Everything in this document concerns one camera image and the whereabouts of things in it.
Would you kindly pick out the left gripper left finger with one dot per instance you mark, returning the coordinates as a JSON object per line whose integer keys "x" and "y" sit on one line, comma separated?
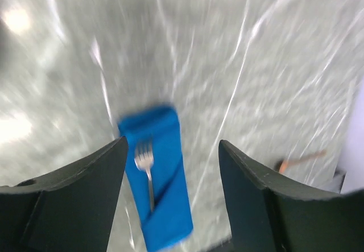
{"x": 69, "y": 209}

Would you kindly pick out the metal fork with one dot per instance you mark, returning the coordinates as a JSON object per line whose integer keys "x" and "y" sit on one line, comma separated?
{"x": 144, "y": 160}

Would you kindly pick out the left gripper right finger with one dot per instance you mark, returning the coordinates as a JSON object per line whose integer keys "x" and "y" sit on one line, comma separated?
{"x": 268, "y": 211}

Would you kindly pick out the blue cloth napkin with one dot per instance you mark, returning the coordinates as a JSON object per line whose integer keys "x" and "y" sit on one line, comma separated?
{"x": 170, "y": 220}

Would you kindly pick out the wooden spoon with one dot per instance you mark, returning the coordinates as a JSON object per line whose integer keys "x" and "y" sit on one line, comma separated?
{"x": 282, "y": 165}

